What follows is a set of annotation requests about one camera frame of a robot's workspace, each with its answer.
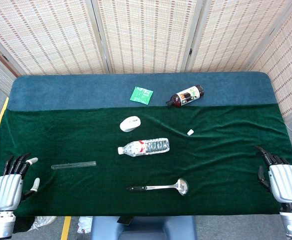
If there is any clear plastic water bottle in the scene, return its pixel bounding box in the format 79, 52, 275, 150
117, 137, 171, 158

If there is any dark green velvet cloth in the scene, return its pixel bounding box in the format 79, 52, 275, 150
0, 103, 292, 218

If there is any flat black object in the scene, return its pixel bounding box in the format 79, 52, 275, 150
117, 216, 134, 225

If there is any white computer mouse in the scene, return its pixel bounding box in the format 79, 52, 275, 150
119, 115, 141, 133

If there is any crumpled white cloth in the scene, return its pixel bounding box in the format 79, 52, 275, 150
76, 216, 93, 234

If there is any dark tea bottle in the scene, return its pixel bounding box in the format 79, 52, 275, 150
166, 84, 204, 109

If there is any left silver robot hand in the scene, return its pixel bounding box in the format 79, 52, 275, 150
0, 152, 40, 212

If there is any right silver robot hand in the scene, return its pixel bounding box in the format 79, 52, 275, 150
255, 145, 292, 204

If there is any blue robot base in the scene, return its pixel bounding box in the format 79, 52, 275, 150
90, 215, 198, 240

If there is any green foil packet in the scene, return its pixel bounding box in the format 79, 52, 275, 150
130, 86, 154, 105

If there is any clear glass tube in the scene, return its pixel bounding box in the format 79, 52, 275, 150
51, 160, 97, 171

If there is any steel ladle black handle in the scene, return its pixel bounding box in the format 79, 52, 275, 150
126, 177, 189, 197

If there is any blue table cover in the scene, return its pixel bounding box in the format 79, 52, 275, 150
7, 71, 279, 112

